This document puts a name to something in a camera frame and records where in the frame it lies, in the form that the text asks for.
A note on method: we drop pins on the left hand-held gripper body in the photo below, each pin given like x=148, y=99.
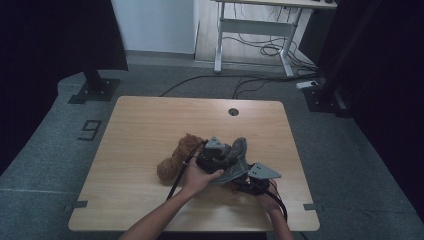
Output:
x=211, y=158

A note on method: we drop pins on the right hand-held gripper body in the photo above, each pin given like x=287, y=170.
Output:
x=255, y=185

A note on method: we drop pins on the brown plush teddy bear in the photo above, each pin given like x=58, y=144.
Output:
x=171, y=166

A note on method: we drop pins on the person's right hand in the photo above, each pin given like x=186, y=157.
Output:
x=271, y=200

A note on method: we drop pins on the person's left hand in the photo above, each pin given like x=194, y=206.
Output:
x=198, y=180

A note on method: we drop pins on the grey tape strip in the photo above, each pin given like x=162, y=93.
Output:
x=312, y=206
x=77, y=204

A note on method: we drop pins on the white power strip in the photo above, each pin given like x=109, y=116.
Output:
x=306, y=84

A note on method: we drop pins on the black stand with long base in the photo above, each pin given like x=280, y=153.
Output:
x=325, y=98

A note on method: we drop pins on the black stand with square base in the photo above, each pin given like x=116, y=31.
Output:
x=95, y=90

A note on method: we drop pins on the dark curtain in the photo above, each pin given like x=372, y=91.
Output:
x=50, y=66
x=386, y=83

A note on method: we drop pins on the white metal frame desk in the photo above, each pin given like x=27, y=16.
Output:
x=256, y=26

